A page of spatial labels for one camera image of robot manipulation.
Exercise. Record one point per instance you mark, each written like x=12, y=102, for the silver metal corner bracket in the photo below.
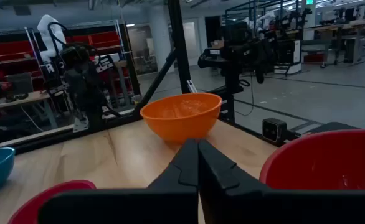
x=81, y=125

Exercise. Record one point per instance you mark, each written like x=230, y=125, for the small cardboard box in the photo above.
x=218, y=44

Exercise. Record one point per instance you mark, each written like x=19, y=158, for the red plastic bowl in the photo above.
x=325, y=161
x=39, y=199

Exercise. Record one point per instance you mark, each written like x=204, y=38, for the shelf rack with red bins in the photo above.
x=11, y=49

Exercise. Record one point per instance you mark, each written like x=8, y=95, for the wooden workbench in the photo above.
x=17, y=101

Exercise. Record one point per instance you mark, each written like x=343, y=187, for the black frame post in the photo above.
x=179, y=46

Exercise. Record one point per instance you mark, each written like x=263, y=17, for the small black table-level camera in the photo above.
x=273, y=130

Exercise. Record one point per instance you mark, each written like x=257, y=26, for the long row of desks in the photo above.
x=347, y=31

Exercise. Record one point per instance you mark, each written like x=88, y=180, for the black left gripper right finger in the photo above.
x=251, y=207

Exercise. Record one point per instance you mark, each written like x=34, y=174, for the orange plastic bowl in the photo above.
x=182, y=119

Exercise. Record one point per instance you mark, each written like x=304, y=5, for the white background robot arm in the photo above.
x=47, y=34

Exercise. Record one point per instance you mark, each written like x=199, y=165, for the white equipment cart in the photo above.
x=290, y=56

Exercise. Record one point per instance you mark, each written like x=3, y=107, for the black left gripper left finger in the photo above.
x=170, y=205

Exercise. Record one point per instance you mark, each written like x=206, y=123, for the black background robot station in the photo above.
x=232, y=56

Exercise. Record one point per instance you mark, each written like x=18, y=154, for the black diagonal frame brace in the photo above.
x=157, y=81

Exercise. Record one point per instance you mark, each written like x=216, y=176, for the dark computer monitor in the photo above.
x=20, y=84

